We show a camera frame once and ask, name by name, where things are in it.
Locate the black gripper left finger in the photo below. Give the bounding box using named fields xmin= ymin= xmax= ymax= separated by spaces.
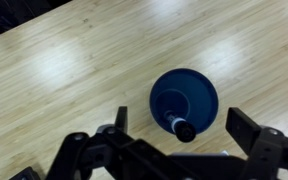
xmin=115 ymin=106 xmax=128 ymax=133

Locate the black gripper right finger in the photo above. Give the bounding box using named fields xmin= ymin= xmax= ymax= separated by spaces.
xmin=225 ymin=107 xmax=261 ymax=155

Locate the black marker with white band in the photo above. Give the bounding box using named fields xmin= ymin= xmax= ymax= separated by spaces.
xmin=166 ymin=113 xmax=196 ymax=143

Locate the dark blue plastic cup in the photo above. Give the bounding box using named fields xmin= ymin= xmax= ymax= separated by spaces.
xmin=149 ymin=68 xmax=219 ymax=134

